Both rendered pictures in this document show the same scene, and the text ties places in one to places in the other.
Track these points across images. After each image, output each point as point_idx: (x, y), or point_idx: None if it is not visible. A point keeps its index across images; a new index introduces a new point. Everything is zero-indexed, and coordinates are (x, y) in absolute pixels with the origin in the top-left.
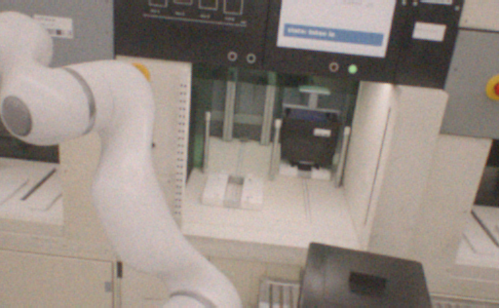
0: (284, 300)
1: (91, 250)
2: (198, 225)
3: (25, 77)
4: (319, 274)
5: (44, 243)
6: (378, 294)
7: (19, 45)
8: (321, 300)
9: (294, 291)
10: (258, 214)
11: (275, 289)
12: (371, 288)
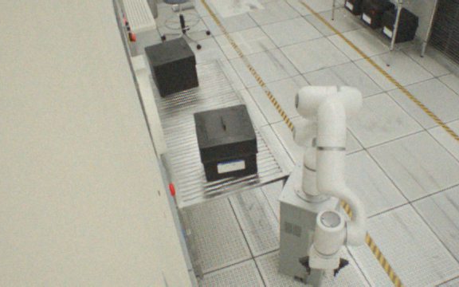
0: (195, 191)
1: None
2: None
3: (357, 89)
4: (226, 139)
5: None
6: (229, 120)
7: (345, 96)
8: (245, 134)
9: (186, 189)
10: None
11: (188, 198)
12: (225, 123)
